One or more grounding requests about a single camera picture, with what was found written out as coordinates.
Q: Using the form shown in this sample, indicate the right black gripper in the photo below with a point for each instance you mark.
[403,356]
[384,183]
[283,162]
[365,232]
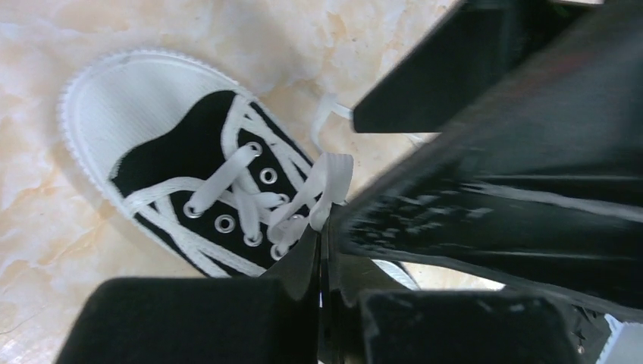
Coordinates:
[534,176]

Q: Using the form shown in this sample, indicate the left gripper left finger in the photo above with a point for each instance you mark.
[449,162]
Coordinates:
[294,309]

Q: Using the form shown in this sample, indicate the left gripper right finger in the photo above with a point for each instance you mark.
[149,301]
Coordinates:
[343,278]

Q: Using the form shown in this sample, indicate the black white canvas sneaker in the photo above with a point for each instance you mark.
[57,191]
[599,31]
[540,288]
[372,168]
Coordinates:
[149,126]

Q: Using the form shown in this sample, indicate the white shoelace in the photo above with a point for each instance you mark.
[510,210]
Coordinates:
[273,216]

